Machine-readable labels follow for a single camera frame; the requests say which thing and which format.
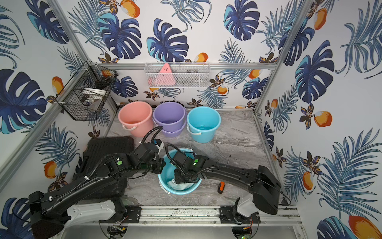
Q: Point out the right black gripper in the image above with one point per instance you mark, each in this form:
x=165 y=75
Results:
x=177 y=179

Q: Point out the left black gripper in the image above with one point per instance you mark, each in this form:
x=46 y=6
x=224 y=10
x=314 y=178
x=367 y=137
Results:
x=159 y=165

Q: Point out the mint green microfiber cloth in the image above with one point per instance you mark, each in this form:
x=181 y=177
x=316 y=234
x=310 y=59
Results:
x=179 y=187

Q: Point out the pink plastic bucket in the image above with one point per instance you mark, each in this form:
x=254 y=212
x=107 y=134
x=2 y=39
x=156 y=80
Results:
x=136 y=117

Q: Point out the purple plastic bucket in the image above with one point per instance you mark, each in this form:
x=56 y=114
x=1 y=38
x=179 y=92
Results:
x=172 y=117

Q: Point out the teal bucket with white handle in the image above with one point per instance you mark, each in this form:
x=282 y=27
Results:
x=202 y=124

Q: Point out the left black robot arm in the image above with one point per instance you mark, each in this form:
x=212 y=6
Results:
x=49 y=210

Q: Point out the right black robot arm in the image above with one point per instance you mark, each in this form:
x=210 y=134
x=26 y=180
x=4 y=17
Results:
x=263 y=187

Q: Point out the black ribbed case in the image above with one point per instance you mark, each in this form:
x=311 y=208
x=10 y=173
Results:
x=96 y=149

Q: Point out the pink triangular sponge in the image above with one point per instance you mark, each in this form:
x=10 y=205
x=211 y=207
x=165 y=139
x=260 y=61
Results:
x=165 y=77

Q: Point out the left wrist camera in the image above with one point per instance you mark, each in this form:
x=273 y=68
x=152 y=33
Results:
x=159 y=144

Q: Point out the orange handled screwdriver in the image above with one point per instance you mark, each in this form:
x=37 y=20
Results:
x=221 y=186

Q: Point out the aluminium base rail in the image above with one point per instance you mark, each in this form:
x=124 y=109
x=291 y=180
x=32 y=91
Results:
x=105 y=214

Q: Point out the black wire basket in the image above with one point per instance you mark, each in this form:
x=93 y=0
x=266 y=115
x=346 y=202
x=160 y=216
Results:
x=84 y=97

